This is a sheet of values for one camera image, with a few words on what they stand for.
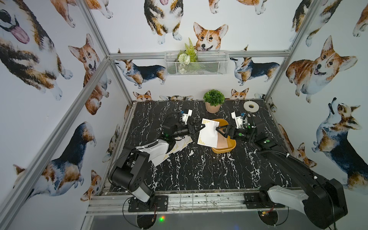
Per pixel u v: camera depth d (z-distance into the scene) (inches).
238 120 28.3
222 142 36.7
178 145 36.8
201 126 30.4
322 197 15.4
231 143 37.8
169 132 26.4
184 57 32.3
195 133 29.2
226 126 27.2
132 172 17.8
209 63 36.4
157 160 34.7
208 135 30.4
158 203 29.0
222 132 28.0
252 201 28.9
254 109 44.9
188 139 38.3
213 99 39.5
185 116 30.4
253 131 23.5
